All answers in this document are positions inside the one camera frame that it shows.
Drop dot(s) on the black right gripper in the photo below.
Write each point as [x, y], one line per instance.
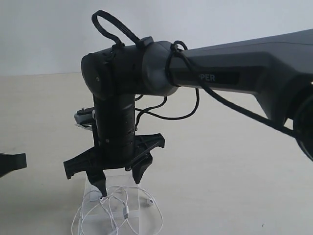
[135, 157]

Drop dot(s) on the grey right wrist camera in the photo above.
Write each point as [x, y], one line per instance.
[85, 117]

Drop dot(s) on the white wired earphones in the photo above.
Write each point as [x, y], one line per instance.
[146, 201]

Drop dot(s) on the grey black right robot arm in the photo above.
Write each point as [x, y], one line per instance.
[268, 79]

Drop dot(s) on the clear plastic box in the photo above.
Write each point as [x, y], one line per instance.
[118, 215]

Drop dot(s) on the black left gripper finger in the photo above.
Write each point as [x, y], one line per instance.
[11, 162]

